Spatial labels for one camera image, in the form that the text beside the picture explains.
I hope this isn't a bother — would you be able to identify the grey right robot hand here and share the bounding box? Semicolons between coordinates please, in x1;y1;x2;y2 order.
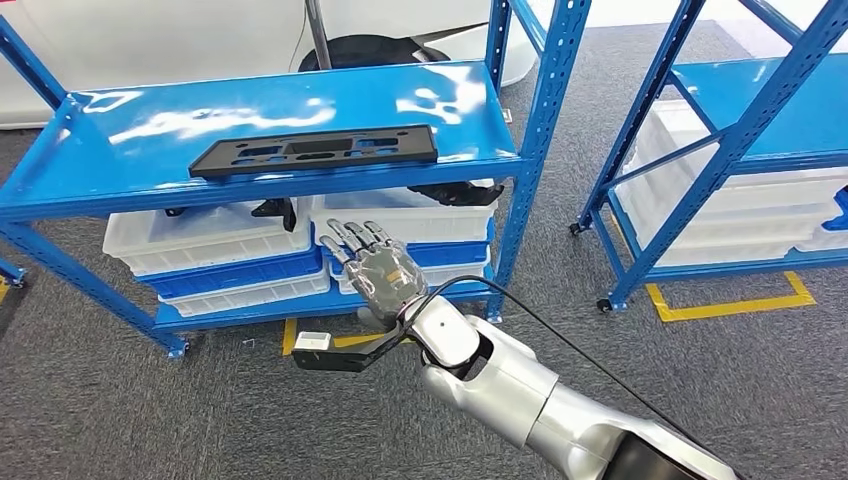
319;219;430;329

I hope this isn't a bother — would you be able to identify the black plastic panel part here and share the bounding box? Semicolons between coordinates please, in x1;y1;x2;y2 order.
188;123;440;180

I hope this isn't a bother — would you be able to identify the grey metal pole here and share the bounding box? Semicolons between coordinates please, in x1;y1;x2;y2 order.
304;0;334;71

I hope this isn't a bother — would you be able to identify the white car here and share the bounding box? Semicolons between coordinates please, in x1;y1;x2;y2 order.
0;0;539;130

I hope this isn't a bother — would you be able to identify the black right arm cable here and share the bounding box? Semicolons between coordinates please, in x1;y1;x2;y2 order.
397;274;747;480

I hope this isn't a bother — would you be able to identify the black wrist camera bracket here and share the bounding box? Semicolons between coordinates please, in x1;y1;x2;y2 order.
291;327;415;374

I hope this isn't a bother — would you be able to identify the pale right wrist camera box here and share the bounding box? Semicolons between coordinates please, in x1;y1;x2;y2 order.
293;331;333;352

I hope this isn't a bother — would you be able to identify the black plastic bracket part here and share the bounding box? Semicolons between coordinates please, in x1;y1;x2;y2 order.
407;180;506;208
164;197;298;233

